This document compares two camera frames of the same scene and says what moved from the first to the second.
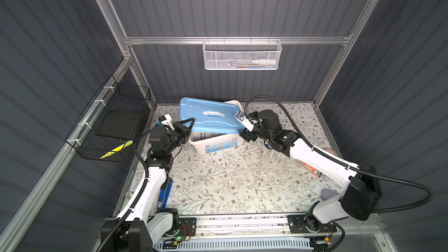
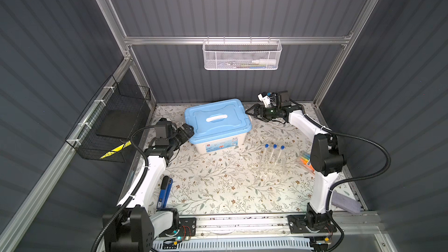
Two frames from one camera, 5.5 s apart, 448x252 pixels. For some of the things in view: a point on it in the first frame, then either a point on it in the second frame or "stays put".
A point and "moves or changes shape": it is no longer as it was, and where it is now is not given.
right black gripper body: x=255 y=132 to x=268 y=114
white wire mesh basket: x=242 y=54 stays put
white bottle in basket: x=264 y=61 stays put
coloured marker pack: x=311 y=169 stays put
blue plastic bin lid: x=210 y=116 moves or changes shape
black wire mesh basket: x=108 y=129 stays put
